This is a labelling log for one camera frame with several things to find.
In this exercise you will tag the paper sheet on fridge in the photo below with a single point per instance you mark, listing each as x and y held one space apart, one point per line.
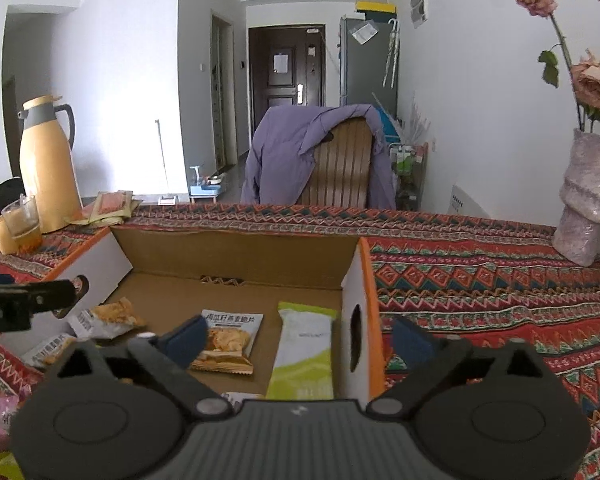
364 33

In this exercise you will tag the black bag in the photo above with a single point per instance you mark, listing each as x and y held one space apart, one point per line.
5 192

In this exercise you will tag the pink white vase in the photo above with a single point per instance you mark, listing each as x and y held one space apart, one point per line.
587 200

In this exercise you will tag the yellow mug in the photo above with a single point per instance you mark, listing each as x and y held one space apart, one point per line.
2 240

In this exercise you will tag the metal storage rack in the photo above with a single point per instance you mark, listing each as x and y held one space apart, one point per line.
407 175

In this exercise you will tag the paper sheet on door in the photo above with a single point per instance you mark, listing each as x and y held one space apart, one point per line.
280 63

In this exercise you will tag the dried pink rose bouquet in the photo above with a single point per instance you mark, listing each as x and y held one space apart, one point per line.
592 82

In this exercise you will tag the white wall heater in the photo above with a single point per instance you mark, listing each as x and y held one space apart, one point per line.
467 201

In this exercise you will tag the white orange crisp packet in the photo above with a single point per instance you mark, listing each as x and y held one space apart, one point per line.
50 352
110 319
227 342

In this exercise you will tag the pile of flat sachets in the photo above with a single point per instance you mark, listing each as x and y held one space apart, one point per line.
105 208

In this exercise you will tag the small blue stool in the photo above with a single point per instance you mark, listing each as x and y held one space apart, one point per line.
206 187

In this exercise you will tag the white electrical panel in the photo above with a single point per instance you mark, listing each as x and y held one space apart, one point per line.
419 2

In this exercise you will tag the white mop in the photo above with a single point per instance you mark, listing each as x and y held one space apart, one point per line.
166 199

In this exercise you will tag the yellow thermos jug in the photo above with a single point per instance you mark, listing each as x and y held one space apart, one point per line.
50 175

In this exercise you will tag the dark brown door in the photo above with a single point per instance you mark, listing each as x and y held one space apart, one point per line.
287 100

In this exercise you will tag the yellow box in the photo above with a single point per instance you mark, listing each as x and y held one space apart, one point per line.
376 7

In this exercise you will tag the purple jacket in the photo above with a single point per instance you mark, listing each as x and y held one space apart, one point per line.
280 155

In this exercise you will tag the wooden chair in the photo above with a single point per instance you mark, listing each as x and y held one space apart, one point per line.
340 165

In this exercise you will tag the grey fridge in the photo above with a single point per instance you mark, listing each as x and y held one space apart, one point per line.
365 77

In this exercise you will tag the glass cup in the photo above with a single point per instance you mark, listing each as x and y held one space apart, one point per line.
22 225

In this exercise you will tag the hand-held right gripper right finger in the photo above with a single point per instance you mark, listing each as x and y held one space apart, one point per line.
412 340

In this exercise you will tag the green snack packet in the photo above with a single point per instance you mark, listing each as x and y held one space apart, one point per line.
0 466
305 355

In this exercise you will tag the white dried branches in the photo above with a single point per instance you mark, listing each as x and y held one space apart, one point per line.
415 120

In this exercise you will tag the red cardboard box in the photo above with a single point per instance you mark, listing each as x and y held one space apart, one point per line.
230 260

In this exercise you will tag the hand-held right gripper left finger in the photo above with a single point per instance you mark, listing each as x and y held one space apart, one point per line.
187 340

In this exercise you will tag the folded umbrella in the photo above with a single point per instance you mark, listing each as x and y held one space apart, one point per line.
391 55

